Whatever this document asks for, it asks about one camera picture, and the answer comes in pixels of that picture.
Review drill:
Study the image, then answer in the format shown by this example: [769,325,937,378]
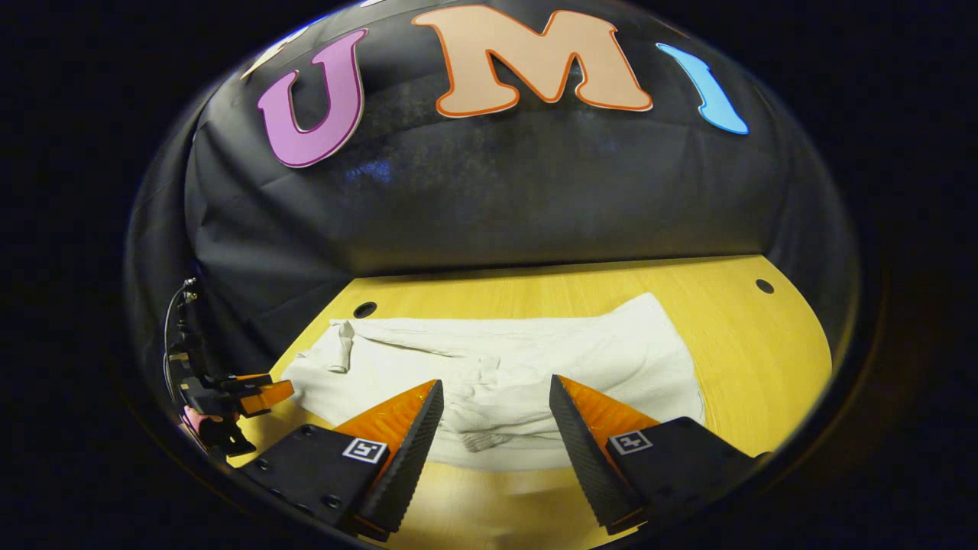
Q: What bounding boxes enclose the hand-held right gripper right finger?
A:
[549,374,772,535]

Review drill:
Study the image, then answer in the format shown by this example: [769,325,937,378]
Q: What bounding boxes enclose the black backdrop cloth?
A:
[126,0,860,383]

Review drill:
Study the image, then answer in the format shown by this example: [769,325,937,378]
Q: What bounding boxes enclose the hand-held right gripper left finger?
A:
[241,379,445,543]

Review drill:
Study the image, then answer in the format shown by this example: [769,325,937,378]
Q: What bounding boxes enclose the thin gripper cable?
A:
[162,280,193,383]

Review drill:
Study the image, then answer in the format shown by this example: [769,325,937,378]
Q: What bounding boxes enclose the cream white jeans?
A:
[281,293,708,471]

